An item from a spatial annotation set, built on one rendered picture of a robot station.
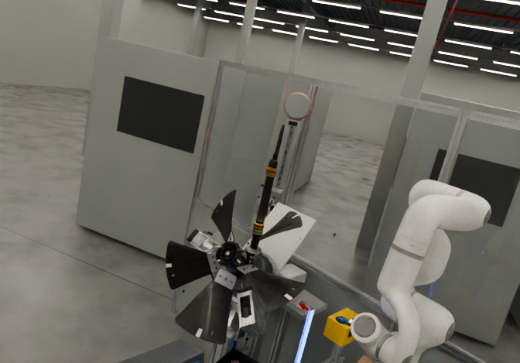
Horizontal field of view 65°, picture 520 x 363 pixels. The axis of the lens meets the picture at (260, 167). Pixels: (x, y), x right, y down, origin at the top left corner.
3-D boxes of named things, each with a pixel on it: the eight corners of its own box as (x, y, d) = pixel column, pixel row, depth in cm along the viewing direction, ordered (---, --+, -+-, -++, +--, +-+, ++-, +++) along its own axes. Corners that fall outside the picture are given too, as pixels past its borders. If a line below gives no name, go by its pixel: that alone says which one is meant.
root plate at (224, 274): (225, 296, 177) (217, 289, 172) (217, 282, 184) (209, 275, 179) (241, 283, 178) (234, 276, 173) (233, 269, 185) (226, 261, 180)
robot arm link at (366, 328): (401, 344, 116) (375, 325, 123) (388, 324, 108) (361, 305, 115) (384, 368, 113) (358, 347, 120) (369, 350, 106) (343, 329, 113)
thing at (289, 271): (283, 276, 250) (287, 259, 248) (303, 289, 240) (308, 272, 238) (264, 282, 238) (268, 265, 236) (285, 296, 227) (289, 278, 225)
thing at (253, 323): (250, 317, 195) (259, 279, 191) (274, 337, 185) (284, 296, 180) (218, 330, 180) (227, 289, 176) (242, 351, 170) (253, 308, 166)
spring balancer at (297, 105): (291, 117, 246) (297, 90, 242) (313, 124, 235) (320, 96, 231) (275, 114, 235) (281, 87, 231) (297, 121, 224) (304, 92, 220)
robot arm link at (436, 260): (415, 342, 129) (371, 314, 139) (432, 327, 137) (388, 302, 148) (460, 196, 114) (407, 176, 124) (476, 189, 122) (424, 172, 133)
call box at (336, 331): (341, 327, 189) (347, 306, 187) (360, 339, 183) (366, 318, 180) (321, 337, 177) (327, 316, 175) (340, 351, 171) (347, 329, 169)
